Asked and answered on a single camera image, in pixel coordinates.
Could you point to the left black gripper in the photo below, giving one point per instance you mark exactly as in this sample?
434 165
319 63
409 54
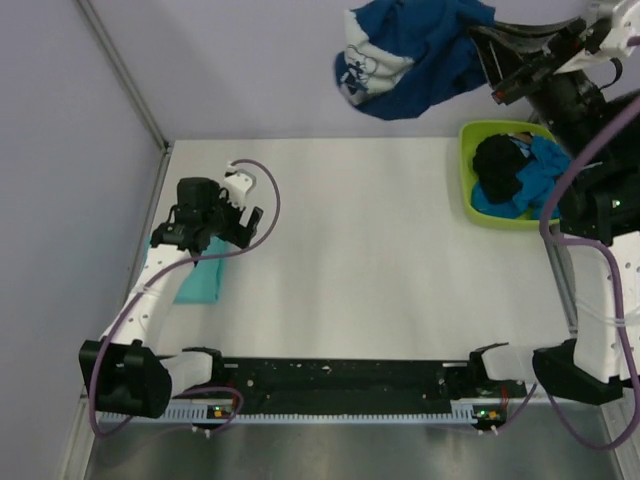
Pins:
236 232

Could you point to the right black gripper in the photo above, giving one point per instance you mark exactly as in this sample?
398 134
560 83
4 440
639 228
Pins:
566 41

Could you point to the dark blue printed t-shirt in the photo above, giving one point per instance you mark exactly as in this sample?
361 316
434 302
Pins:
403 57

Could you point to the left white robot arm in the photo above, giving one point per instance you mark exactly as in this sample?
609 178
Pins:
124 370

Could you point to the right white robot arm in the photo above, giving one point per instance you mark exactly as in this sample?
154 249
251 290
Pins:
596 199

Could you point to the folded teal t-shirt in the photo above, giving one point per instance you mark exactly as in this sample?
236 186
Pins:
202 285

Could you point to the lime green plastic basket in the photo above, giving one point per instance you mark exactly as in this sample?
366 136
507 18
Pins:
470 136

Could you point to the black t-shirt in basket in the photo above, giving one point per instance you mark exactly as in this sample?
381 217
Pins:
497 161

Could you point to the bright blue t-shirt in basket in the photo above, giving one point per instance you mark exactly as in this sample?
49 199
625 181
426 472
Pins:
548 163

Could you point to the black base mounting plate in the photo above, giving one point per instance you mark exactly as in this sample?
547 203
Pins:
357 387

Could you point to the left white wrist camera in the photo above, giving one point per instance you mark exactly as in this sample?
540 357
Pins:
239 183

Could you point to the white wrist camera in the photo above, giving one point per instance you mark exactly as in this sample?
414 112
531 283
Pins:
614 34
239 183

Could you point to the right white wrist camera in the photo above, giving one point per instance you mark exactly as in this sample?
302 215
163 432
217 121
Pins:
614 34

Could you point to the left aluminium frame post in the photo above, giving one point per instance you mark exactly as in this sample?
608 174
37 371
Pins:
121 72

